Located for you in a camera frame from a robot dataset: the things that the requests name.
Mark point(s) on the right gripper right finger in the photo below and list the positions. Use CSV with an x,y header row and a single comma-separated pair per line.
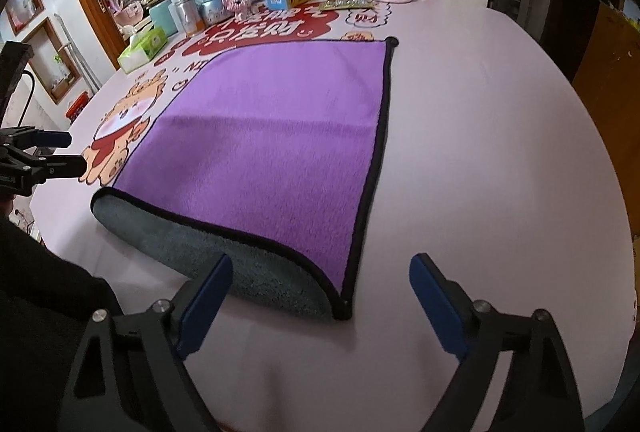
x,y
454,317

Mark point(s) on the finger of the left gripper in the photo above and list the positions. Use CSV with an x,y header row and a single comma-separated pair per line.
x,y
58,167
47,138

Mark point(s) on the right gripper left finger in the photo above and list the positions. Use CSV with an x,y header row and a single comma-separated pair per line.
x,y
188,316

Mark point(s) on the purple and grey towel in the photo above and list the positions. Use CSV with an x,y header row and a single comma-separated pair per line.
x,y
271,156

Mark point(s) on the red basket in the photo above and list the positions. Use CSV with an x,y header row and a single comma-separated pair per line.
x,y
77,106

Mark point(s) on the green tissue pack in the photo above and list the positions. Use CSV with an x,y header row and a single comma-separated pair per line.
x,y
142,48

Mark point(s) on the printed pink tablecloth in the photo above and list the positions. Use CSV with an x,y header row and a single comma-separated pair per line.
x,y
492,166

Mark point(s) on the teal round container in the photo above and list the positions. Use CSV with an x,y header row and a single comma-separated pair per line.
x,y
161,18

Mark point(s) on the clear plastic bottle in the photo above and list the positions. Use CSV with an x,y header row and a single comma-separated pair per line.
x,y
172,8

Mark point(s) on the pink block figurine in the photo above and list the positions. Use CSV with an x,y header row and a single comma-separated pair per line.
x,y
241,9

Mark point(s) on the blister pill pack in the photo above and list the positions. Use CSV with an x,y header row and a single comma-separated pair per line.
x,y
336,5

